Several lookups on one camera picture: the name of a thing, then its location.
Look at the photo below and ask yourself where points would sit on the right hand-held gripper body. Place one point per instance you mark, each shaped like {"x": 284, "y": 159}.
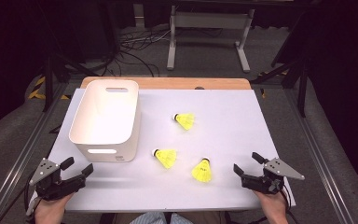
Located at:
{"x": 265, "y": 183}

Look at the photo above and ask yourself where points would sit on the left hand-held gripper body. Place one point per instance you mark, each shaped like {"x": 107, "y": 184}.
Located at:
{"x": 51, "y": 186}

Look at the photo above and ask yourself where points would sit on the yellow shuttlecock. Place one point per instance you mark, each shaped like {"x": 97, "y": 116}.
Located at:
{"x": 202, "y": 171}
{"x": 185, "y": 120}
{"x": 167, "y": 158}

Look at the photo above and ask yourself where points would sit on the white plastic bin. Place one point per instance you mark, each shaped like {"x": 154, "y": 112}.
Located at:
{"x": 105, "y": 124}

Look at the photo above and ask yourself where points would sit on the person's left hand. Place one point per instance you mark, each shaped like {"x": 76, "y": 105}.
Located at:
{"x": 51, "y": 211}

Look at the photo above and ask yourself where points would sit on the person's right hand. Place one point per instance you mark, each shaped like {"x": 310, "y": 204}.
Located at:
{"x": 275, "y": 208}

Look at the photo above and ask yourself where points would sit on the white table board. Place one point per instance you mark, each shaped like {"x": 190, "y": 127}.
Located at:
{"x": 230, "y": 140}

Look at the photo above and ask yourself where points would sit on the yellow black floor tape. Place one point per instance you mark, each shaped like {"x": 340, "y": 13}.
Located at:
{"x": 37, "y": 92}

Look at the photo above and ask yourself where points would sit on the black metal stand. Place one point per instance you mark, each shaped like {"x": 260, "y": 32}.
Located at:
{"x": 302, "y": 93}

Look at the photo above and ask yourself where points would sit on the black tripod stand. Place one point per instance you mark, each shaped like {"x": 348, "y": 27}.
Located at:
{"x": 48, "y": 84}

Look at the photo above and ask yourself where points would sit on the person's striped shirt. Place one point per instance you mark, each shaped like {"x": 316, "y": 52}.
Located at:
{"x": 155, "y": 218}

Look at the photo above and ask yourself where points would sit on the white metal stand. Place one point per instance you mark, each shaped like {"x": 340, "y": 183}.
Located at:
{"x": 209, "y": 20}

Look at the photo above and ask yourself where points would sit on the aluminium rail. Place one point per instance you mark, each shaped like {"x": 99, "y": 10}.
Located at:
{"x": 319, "y": 155}
{"x": 28, "y": 149}

